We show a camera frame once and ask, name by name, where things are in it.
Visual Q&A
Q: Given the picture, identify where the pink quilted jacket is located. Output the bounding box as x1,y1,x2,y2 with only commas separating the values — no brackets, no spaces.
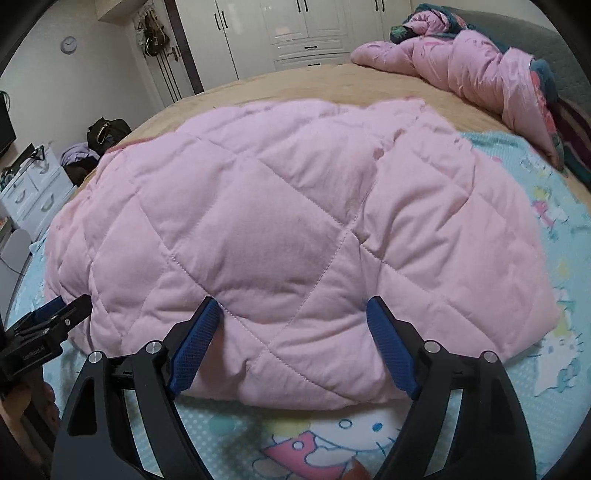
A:
45,99,560,410

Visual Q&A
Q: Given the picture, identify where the lavender clothes pile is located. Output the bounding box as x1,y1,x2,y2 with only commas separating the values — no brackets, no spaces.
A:
60,142,100,167

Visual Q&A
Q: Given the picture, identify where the white bedroom door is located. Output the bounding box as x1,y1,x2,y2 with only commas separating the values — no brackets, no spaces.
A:
132,1,204,107

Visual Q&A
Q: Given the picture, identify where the person's left hand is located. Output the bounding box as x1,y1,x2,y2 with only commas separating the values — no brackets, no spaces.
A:
1,368,60,468

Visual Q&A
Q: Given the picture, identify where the Hello Kitty blue blanket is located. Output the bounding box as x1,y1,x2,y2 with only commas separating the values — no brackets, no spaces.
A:
8,131,591,480

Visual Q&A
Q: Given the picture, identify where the white drawer cabinet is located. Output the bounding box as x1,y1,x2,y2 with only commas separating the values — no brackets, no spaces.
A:
1,145,75,241

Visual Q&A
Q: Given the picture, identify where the black backpack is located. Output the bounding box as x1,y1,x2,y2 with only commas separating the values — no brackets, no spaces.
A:
87,118,131,155

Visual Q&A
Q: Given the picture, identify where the striped dark pillow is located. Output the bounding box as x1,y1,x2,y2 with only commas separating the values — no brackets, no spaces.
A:
554,98,591,190

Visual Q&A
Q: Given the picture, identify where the tan bed cover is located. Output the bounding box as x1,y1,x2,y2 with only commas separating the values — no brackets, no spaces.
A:
91,62,591,204

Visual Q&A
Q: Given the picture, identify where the white built-in wardrobe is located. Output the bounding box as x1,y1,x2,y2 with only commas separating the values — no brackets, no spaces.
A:
176,0,413,90

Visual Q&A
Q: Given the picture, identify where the pink and teal comforter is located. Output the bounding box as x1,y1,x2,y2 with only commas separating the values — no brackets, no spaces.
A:
351,4,565,170

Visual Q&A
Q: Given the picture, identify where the dark grey quilted headboard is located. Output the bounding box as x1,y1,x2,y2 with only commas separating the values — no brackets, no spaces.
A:
451,7,590,110

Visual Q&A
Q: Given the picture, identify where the black wall television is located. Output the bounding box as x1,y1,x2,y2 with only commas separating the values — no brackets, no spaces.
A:
0,99,16,156

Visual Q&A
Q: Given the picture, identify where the round wall clock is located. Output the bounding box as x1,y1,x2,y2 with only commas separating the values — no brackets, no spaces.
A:
60,36,77,55

